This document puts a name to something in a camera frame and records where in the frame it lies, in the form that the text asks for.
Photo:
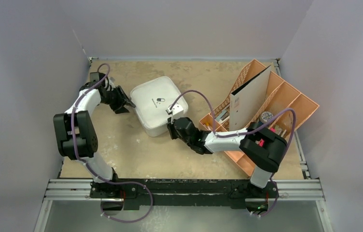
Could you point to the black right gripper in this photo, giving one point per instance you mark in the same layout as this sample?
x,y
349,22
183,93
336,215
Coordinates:
x,y
175,124

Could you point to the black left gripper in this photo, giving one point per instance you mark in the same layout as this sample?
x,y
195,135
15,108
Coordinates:
x,y
118,91

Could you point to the grey medicine case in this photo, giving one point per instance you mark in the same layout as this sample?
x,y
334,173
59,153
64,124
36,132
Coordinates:
x,y
151,99

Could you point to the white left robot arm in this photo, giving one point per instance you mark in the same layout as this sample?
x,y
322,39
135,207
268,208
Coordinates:
x,y
75,133

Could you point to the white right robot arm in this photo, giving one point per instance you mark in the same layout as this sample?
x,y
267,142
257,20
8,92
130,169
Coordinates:
x,y
267,159

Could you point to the grey stapler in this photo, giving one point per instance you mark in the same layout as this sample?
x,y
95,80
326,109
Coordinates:
x,y
223,116

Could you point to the white cardboard folder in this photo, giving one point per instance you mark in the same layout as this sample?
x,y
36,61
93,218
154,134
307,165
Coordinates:
x,y
247,99

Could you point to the pink sticky note block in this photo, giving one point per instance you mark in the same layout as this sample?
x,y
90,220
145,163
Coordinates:
x,y
261,142

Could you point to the peach plastic desk organizer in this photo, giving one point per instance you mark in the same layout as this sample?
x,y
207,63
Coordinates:
x,y
290,107

